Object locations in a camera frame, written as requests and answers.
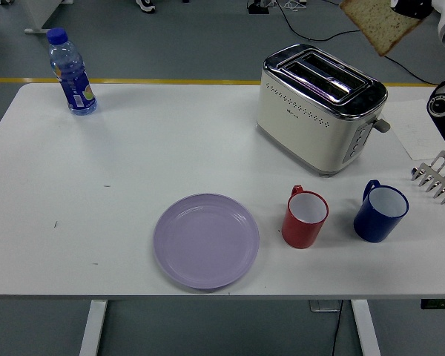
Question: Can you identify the bread slice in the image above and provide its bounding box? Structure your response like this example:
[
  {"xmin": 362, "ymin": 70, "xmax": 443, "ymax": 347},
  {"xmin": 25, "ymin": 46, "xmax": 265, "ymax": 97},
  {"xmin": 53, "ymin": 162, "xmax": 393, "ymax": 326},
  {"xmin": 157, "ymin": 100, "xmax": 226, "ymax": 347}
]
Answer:
[{"xmin": 339, "ymin": 0, "xmax": 423, "ymax": 57}]

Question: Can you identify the cream and chrome toaster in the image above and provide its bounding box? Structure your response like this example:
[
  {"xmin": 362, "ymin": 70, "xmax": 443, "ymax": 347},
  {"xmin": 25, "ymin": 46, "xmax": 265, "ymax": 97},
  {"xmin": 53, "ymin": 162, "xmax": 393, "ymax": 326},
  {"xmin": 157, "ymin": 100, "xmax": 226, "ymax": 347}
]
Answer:
[{"xmin": 254, "ymin": 43, "xmax": 392, "ymax": 178}]

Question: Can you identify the purple plate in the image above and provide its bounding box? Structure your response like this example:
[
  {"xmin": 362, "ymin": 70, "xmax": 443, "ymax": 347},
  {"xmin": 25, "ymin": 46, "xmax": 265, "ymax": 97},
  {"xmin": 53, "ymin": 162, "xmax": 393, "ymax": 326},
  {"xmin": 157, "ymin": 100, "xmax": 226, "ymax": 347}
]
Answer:
[{"xmin": 153, "ymin": 192, "xmax": 261, "ymax": 291}]

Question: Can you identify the white paper sheet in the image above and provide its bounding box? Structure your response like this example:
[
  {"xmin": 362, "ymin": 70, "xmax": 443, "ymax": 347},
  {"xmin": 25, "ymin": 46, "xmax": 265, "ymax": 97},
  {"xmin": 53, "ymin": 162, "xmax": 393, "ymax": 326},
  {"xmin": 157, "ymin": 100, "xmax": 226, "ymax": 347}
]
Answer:
[{"xmin": 380, "ymin": 98, "xmax": 445, "ymax": 161}]

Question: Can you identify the metal toast rack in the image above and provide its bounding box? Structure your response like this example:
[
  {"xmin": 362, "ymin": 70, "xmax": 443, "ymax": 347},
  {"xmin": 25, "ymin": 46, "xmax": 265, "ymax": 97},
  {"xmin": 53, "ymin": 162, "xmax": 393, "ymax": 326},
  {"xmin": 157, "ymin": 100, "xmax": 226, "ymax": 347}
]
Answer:
[{"xmin": 410, "ymin": 150, "xmax": 445, "ymax": 205}]

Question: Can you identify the black power strip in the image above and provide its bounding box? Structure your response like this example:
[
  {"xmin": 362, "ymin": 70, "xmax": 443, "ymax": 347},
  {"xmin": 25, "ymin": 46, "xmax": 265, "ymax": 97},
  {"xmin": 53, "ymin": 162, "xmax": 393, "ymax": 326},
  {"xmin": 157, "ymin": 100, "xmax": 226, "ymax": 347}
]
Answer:
[{"xmin": 246, "ymin": 0, "xmax": 271, "ymax": 15}]

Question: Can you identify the blue mug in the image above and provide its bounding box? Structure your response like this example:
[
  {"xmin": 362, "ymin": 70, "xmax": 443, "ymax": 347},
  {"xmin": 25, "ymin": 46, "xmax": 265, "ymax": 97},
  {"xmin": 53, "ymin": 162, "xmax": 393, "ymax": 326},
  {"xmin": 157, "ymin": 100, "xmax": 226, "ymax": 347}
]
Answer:
[{"xmin": 352, "ymin": 179, "xmax": 409, "ymax": 244}]

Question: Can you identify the red mug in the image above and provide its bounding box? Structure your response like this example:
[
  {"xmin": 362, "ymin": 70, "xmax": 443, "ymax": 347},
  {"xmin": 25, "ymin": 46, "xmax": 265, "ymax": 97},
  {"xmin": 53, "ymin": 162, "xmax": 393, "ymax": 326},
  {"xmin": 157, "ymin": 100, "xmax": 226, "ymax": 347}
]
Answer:
[{"xmin": 280, "ymin": 184, "xmax": 330, "ymax": 250}]

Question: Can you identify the white table leg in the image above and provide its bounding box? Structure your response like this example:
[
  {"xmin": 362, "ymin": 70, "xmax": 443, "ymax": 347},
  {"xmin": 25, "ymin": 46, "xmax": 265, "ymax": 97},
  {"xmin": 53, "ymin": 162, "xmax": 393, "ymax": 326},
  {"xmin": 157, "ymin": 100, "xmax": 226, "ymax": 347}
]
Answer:
[
  {"xmin": 78, "ymin": 299, "xmax": 108, "ymax": 356},
  {"xmin": 350, "ymin": 299, "xmax": 382, "ymax": 356}
]

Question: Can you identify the blue water bottle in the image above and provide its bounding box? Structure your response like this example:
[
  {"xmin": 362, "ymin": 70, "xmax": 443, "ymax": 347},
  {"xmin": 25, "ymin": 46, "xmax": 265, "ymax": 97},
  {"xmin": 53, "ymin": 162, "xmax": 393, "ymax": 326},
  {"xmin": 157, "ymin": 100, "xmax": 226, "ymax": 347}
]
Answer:
[{"xmin": 46, "ymin": 27, "xmax": 98, "ymax": 116}]

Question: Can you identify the white desk foot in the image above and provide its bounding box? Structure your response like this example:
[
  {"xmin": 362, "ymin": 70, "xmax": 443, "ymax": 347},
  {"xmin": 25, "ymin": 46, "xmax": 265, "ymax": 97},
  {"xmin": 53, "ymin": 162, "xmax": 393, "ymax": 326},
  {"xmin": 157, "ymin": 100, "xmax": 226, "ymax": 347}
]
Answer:
[{"xmin": 24, "ymin": 0, "xmax": 75, "ymax": 36}]

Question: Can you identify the long black floor cable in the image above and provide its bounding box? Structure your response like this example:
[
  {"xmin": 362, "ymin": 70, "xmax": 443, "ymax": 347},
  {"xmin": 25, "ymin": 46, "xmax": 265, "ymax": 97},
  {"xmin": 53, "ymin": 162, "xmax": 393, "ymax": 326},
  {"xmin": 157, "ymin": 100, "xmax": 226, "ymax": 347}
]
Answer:
[{"xmin": 277, "ymin": 0, "xmax": 441, "ymax": 87}]

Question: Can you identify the white cable bundle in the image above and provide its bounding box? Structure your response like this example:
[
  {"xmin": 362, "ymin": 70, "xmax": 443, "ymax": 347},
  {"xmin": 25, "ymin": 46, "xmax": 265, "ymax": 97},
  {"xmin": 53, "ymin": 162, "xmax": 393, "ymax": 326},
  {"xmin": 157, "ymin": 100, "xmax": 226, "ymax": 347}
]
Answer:
[{"xmin": 277, "ymin": 0, "xmax": 308, "ymax": 12}]

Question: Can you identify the clear plastic bracket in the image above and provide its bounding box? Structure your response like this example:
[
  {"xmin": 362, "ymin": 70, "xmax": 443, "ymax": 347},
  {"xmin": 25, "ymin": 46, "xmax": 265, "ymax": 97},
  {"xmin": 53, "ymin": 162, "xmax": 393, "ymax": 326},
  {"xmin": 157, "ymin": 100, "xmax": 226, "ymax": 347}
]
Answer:
[{"xmin": 308, "ymin": 299, "xmax": 343, "ymax": 313}]

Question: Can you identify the black cable under table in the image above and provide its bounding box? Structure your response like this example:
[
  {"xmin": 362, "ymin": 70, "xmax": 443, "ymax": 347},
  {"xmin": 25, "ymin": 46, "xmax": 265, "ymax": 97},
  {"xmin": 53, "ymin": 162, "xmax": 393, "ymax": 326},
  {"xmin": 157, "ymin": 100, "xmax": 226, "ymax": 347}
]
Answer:
[{"xmin": 332, "ymin": 299, "xmax": 344, "ymax": 356}]

